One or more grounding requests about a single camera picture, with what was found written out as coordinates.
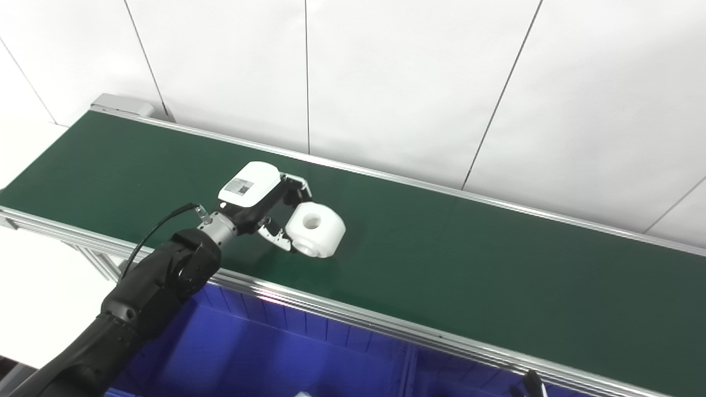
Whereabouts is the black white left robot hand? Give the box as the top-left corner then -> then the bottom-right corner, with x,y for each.
217,161 -> 313,253

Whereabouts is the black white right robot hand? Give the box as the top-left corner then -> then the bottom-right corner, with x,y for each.
510,368 -> 547,397

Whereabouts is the white round part with hole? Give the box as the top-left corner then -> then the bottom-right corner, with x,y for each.
285,202 -> 346,258

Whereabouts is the blue plastic bin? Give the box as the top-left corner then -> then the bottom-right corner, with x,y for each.
105,281 -> 414,397
405,345 -> 585,397

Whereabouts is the grey conveyor end housing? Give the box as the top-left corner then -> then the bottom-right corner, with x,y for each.
90,93 -> 169,121

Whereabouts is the aluminium conveyor support leg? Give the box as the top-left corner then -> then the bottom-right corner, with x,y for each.
66,240 -> 127,283

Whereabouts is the green conveyor belt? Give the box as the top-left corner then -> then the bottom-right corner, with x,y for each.
0,108 -> 706,397

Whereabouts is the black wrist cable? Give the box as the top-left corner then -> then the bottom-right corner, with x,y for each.
119,202 -> 202,280

